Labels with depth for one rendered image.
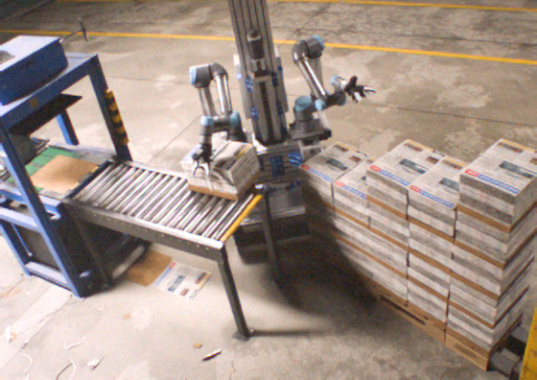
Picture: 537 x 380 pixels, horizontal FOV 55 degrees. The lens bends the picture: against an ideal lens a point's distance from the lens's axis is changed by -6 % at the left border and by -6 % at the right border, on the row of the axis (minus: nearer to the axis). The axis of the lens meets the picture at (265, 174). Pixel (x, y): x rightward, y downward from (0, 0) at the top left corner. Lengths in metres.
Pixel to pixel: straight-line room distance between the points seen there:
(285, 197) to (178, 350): 1.45
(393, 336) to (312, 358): 0.52
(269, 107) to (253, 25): 0.60
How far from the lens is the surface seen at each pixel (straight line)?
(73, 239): 4.20
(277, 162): 3.90
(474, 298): 3.03
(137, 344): 3.81
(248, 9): 3.63
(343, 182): 3.29
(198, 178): 3.41
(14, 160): 3.63
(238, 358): 3.53
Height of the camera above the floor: 2.81
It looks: 35 degrees down
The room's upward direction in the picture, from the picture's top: 11 degrees counter-clockwise
